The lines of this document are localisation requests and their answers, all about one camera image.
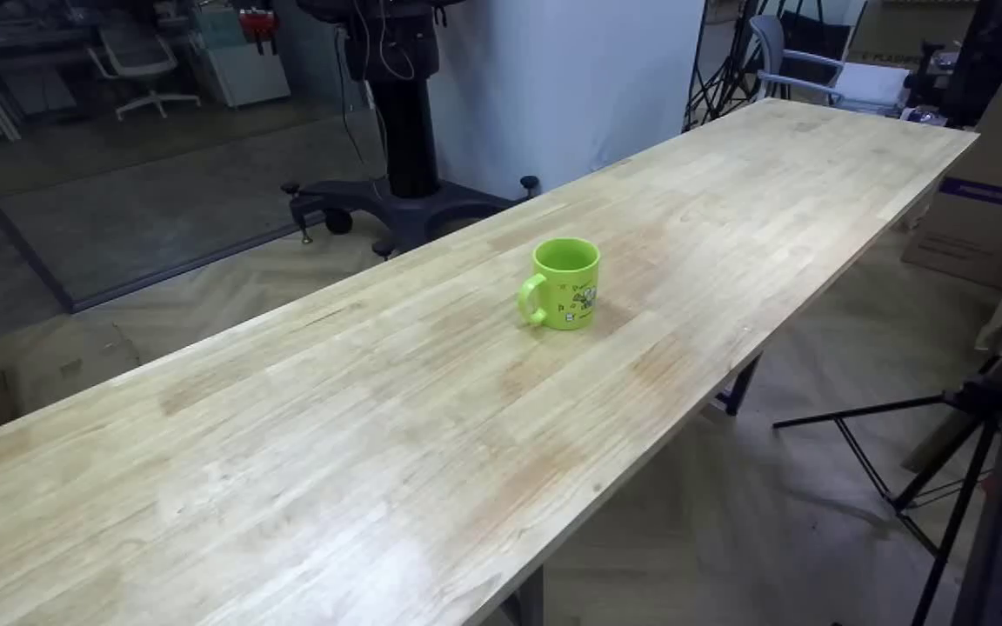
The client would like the white office chair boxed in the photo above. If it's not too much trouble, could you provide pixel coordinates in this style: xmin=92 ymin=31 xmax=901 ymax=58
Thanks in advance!
xmin=87 ymin=22 xmax=202 ymax=123

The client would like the white cabinet partition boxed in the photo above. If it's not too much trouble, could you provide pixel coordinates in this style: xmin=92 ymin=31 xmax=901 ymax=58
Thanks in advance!
xmin=429 ymin=0 xmax=703 ymax=198

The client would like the cardboard box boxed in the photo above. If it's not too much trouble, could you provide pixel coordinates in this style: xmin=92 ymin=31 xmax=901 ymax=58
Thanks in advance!
xmin=901 ymin=50 xmax=1002 ymax=293

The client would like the green plastic mug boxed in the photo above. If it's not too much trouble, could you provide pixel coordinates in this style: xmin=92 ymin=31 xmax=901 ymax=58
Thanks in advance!
xmin=518 ymin=235 xmax=601 ymax=329

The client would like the black table leg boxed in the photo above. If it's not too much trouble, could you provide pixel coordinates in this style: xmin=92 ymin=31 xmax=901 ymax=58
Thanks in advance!
xmin=717 ymin=360 xmax=760 ymax=417

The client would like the white folding chair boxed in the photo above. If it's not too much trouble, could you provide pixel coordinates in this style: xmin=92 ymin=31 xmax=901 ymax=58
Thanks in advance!
xmin=747 ymin=14 xmax=908 ymax=120

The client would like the black pedestal stand with base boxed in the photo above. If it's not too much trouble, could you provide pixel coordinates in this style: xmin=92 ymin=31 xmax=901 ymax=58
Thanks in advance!
xmin=282 ymin=0 xmax=510 ymax=259

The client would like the black tripod stand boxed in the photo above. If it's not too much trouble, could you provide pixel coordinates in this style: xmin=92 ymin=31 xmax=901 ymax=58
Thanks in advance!
xmin=777 ymin=384 xmax=1002 ymax=626

